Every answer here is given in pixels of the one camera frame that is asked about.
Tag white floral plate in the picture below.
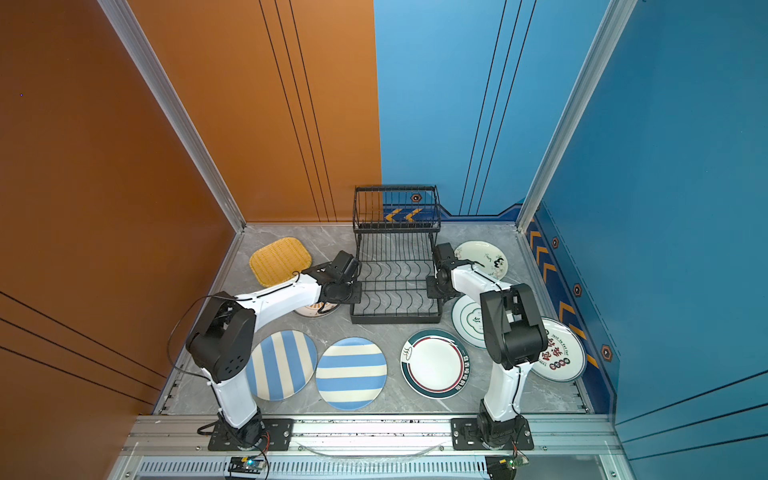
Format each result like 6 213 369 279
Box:
454 240 508 280

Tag white plate red characters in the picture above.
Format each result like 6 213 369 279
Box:
531 317 587 383

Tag right circuit board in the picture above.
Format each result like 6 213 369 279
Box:
485 454 530 480

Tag orange sunburst round plate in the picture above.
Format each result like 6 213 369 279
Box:
294 302 339 318

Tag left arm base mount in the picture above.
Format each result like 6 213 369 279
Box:
208 417 294 453

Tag left circuit board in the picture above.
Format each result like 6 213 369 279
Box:
227 456 270 479

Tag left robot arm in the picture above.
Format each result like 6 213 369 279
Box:
186 251 362 429

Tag green red rimmed plate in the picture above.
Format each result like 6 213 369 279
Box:
400 329 471 400

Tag yellow woven square plate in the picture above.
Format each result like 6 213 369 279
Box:
248 237 312 287

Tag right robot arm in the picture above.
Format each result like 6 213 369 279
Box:
427 243 548 427

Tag aluminium front rail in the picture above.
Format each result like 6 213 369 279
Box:
119 414 624 458

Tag circuit board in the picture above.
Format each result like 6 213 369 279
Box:
227 456 270 479
485 454 530 480

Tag blue striped plate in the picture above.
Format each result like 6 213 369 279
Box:
246 330 317 402
315 337 388 411

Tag black wire dish rack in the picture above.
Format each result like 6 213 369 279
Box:
350 185 443 325

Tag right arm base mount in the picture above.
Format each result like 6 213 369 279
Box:
450 415 535 451

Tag white green emblem plate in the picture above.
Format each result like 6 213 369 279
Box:
451 295 486 349

